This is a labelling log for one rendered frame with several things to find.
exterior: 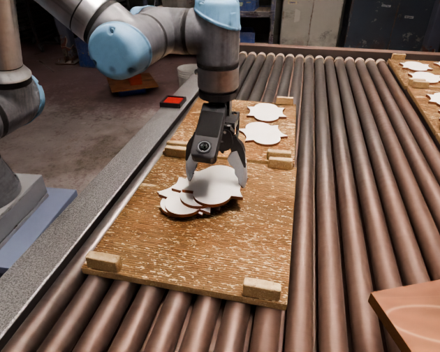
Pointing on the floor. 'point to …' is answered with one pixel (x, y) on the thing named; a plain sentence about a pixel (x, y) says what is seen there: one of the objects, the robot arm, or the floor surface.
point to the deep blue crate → (84, 54)
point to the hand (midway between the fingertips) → (215, 184)
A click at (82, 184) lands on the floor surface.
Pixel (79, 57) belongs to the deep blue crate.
